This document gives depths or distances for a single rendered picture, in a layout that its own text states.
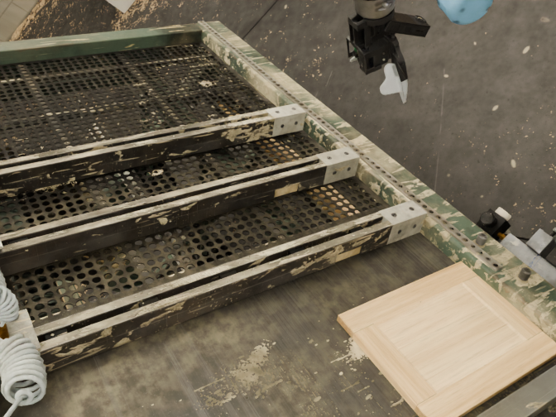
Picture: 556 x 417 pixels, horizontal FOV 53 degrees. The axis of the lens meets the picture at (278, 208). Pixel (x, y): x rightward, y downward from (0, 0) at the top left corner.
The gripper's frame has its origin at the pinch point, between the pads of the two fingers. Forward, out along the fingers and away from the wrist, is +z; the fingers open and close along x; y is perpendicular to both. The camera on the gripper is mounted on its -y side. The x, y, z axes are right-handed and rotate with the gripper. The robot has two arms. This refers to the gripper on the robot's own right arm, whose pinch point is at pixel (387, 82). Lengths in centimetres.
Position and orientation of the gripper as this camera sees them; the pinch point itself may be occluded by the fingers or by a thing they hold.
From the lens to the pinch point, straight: 128.6
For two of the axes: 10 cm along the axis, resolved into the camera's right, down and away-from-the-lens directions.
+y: -8.8, 4.6, -1.3
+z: 1.8, 5.7, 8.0
